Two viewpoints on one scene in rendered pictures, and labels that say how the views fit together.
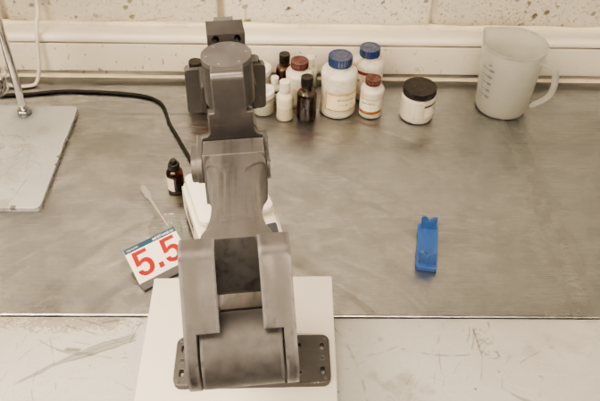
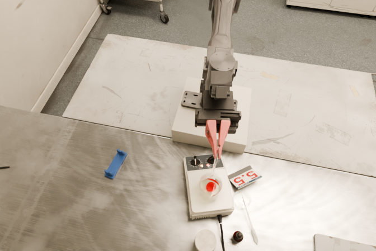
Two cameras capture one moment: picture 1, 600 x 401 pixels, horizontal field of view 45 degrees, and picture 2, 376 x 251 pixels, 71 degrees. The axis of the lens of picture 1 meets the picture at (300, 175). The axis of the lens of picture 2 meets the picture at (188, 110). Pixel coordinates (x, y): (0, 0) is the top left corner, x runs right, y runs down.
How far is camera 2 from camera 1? 1.09 m
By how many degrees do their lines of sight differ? 81
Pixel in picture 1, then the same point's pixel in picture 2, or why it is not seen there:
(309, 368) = (190, 95)
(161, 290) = (243, 138)
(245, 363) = not seen: outside the picture
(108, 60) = not seen: outside the picture
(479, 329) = (117, 122)
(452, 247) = (104, 162)
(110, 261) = (268, 186)
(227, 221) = not seen: outside the picture
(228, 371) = not seen: outside the picture
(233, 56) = (219, 58)
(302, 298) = (186, 123)
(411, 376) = (151, 109)
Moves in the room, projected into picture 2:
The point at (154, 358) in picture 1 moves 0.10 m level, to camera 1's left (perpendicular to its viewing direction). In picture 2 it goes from (244, 112) to (272, 118)
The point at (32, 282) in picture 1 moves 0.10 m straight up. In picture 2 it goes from (302, 180) to (314, 170)
